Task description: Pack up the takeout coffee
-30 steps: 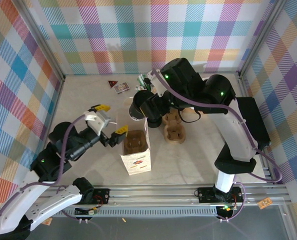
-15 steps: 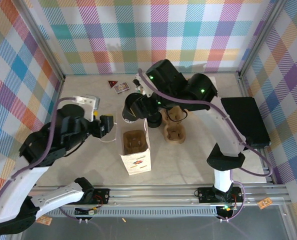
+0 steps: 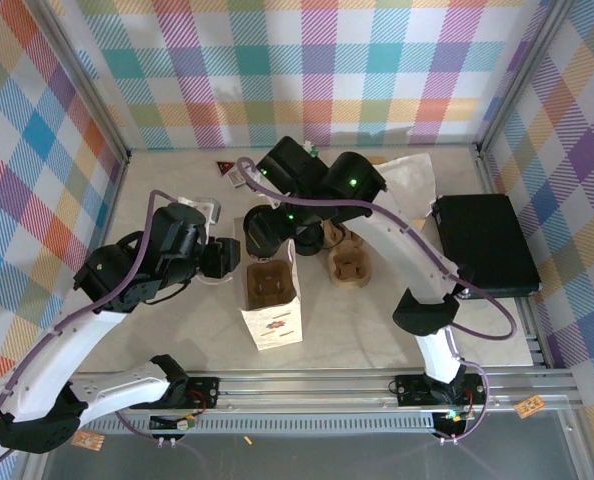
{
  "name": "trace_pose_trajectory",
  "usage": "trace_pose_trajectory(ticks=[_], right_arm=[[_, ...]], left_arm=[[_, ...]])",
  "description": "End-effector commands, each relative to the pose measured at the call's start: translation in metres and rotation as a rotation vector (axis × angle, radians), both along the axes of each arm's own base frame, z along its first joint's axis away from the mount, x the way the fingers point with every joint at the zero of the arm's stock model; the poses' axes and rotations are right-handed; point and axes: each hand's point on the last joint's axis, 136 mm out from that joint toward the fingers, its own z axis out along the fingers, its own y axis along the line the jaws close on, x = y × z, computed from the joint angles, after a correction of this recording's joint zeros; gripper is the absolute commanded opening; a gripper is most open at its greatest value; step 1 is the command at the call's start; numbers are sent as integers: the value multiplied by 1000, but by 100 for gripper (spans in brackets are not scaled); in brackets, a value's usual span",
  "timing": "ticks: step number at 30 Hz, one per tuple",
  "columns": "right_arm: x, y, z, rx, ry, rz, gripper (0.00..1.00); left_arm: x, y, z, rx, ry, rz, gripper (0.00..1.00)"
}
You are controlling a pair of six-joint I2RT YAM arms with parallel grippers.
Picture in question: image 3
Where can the white paper napkin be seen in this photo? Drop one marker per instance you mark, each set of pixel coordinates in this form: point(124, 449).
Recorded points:
point(409, 185)

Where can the black white paper coffee cup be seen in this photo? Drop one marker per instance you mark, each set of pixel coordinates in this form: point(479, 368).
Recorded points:
point(263, 237)

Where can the white paper takeout bag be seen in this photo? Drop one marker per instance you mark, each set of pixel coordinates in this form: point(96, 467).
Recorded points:
point(274, 327)

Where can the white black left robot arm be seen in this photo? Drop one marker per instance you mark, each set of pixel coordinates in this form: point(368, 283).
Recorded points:
point(42, 360)

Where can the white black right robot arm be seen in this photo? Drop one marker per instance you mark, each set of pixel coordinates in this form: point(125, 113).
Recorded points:
point(407, 250)

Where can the white wrapped straw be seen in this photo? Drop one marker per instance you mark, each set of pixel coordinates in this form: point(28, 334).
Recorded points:
point(311, 147)

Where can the brown cardboard napkin box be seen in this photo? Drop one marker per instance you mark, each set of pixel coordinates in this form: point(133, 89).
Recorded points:
point(422, 222)

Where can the small colourful card box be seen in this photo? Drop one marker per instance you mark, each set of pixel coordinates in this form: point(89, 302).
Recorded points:
point(234, 178)

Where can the red black triangle sticker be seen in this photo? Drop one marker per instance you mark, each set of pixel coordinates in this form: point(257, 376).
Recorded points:
point(224, 166)

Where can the black hard case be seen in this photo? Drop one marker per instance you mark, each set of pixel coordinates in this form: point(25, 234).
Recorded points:
point(487, 245)

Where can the small green power connector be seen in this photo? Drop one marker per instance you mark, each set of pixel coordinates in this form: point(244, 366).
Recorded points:
point(187, 424)

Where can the orange tag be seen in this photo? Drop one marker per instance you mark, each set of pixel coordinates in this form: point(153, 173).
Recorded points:
point(530, 406)
point(88, 440)

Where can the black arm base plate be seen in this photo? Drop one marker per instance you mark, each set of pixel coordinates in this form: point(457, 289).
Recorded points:
point(412, 390)
point(202, 392)

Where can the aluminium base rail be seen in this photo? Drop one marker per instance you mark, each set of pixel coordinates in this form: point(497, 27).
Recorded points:
point(302, 390)

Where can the aluminium frame post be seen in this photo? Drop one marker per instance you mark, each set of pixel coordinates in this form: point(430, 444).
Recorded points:
point(522, 75)
point(77, 80)

